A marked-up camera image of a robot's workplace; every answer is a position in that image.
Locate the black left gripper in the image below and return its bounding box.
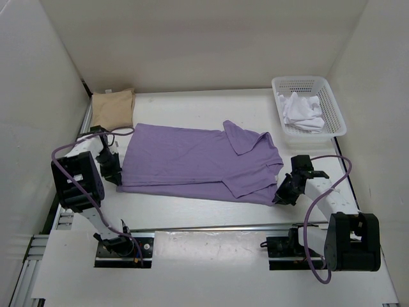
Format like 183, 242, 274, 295
96, 148, 123, 185

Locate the beige t shirt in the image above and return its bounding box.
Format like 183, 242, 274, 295
91, 88, 135, 131

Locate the purple t shirt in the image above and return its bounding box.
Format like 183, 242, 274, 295
117, 120, 284, 206

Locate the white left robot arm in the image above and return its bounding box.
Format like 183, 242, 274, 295
51, 132, 135, 256

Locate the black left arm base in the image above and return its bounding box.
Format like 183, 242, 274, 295
93, 233, 155, 269

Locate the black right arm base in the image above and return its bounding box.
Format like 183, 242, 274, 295
259, 226, 310, 271

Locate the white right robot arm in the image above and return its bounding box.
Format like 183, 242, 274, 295
270, 171, 381, 272

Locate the white crumpled cloth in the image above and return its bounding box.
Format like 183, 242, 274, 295
278, 92, 325, 134

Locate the white plastic basket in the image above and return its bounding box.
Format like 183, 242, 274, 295
272, 75, 347, 152

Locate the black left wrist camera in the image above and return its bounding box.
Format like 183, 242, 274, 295
89, 125, 106, 134

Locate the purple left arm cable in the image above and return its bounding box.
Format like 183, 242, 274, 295
50, 127, 144, 266

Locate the aluminium table edge rail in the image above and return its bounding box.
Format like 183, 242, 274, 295
9, 92, 365, 307

